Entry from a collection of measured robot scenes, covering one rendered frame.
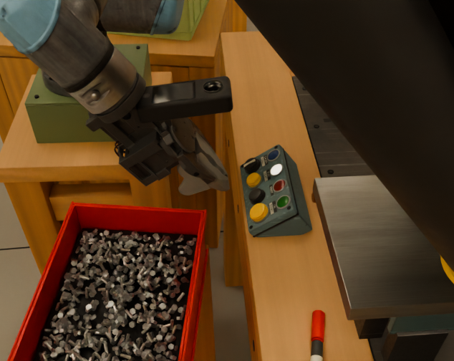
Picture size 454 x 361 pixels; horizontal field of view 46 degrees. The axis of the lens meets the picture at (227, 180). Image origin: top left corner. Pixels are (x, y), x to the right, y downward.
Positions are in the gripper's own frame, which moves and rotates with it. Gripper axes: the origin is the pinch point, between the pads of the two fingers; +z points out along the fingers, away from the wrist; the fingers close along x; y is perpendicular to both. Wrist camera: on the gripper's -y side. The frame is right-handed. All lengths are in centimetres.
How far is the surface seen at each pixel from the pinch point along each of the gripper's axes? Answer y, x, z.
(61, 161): 32.7, -23.2, -4.6
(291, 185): -5.3, -3.6, 9.9
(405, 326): -13.9, 23.2, 12.3
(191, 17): 12, -79, 10
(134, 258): 18.9, 2.6, 2.4
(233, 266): 46, -52, 76
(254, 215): 0.6, 0.8, 7.9
